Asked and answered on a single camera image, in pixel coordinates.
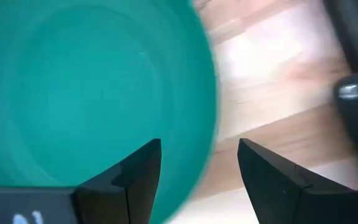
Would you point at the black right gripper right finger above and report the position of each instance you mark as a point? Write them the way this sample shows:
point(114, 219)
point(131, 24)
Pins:
point(269, 186)

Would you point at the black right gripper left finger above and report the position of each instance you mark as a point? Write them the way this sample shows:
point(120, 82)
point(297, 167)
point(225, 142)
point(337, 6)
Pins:
point(135, 189)

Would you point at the green bowl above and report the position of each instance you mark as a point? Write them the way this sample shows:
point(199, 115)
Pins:
point(73, 93)

